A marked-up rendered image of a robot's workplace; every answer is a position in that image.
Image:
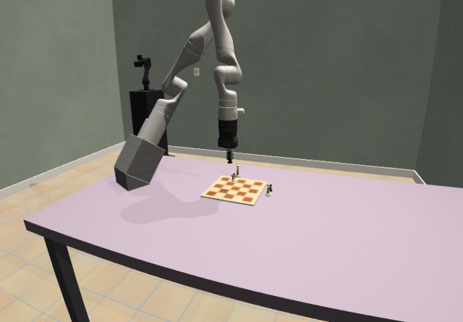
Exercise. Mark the brown and cream chessboard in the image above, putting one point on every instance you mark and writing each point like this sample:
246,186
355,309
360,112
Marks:
242,191

